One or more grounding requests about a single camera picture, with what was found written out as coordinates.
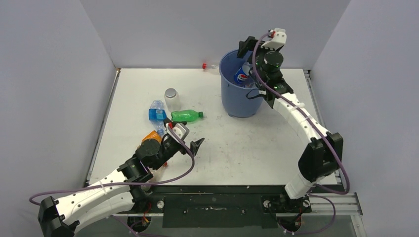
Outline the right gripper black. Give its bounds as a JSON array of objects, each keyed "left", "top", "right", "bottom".
[{"left": 237, "top": 37, "right": 280, "bottom": 85}]

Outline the pepsi bottle blue cap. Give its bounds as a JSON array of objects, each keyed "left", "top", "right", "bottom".
[{"left": 233, "top": 62, "right": 253, "bottom": 87}]

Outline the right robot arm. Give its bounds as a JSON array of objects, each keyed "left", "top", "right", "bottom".
[{"left": 237, "top": 33, "right": 343, "bottom": 211}]

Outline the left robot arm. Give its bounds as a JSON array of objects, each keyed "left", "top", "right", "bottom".
[{"left": 38, "top": 131, "right": 204, "bottom": 237}]

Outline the blue plastic bin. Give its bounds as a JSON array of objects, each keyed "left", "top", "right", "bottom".
[{"left": 218, "top": 49, "right": 263, "bottom": 118}]

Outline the green plastic bottle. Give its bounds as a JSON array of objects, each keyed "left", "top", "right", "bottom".
[{"left": 170, "top": 110, "right": 204, "bottom": 123}]

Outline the small orange bottle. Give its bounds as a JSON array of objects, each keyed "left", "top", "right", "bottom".
[{"left": 141, "top": 130, "right": 162, "bottom": 143}]

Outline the clear jar silver lid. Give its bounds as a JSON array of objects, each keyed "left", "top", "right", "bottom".
[{"left": 165, "top": 88, "right": 181, "bottom": 112}]

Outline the crushed blue label bottle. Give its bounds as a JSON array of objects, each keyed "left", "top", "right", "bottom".
[{"left": 148, "top": 100, "right": 167, "bottom": 137}]

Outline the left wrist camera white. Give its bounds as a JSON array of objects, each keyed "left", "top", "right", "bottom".
[{"left": 166, "top": 122, "right": 190, "bottom": 140}]

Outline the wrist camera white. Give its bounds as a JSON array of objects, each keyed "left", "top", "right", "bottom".
[
  {"left": 261, "top": 28, "right": 287, "bottom": 50},
  {"left": 166, "top": 122, "right": 190, "bottom": 140}
]

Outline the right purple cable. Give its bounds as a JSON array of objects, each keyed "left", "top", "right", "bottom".
[{"left": 251, "top": 32, "right": 350, "bottom": 195}]

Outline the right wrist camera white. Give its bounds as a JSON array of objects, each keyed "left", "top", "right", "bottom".
[{"left": 261, "top": 28, "right": 287, "bottom": 50}]

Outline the red cap bottle by wall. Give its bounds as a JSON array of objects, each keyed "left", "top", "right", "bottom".
[{"left": 202, "top": 63, "right": 219, "bottom": 75}]

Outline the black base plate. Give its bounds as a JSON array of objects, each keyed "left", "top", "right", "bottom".
[{"left": 82, "top": 185, "right": 341, "bottom": 230}]

